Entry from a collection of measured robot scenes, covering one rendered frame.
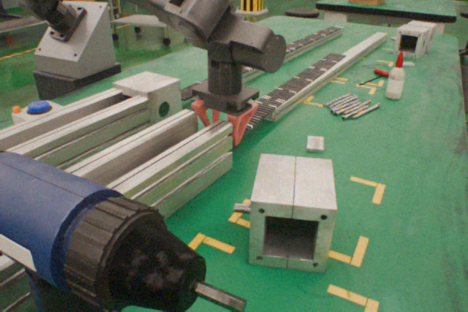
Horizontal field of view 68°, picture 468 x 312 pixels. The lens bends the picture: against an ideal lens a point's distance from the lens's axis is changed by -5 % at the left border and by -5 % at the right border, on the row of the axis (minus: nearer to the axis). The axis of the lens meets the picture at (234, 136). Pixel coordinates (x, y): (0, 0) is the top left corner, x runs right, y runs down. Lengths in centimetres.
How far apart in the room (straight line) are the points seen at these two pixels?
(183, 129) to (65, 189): 40
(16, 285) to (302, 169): 32
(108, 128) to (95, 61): 54
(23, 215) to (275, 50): 41
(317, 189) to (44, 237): 29
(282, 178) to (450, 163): 39
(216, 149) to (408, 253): 30
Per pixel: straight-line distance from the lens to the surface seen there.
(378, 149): 72
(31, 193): 22
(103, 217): 19
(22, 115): 77
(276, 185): 41
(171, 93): 73
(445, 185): 66
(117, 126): 66
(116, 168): 52
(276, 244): 45
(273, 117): 78
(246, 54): 53
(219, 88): 59
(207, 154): 54
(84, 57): 113
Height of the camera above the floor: 111
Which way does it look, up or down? 28 degrees down
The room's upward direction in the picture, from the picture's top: straight up
